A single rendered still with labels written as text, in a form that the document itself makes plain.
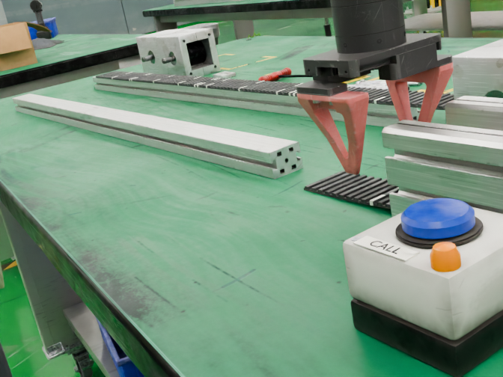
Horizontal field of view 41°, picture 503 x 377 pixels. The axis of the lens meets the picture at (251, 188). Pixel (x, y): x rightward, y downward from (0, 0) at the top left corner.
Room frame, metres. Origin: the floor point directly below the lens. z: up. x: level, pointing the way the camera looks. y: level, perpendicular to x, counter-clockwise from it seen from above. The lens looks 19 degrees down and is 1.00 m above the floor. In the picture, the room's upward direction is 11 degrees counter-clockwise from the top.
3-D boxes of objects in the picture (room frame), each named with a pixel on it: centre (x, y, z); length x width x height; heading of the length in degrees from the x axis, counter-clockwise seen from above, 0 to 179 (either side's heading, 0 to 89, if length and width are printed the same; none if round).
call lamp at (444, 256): (0.31, -0.09, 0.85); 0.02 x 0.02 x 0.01
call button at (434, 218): (0.35, -0.10, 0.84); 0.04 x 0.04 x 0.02
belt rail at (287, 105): (1.20, 0.05, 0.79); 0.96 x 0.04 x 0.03; 32
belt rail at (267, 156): (1.10, 0.21, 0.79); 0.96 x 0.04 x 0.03; 32
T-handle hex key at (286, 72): (1.20, -0.13, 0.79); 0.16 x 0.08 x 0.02; 42
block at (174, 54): (1.52, 0.09, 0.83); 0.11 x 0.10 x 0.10; 123
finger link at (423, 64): (0.57, -0.14, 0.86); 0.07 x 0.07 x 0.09; 31
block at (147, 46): (1.63, 0.15, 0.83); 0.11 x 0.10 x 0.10; 124
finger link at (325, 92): (0.55, -0.10, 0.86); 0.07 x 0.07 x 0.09; 31
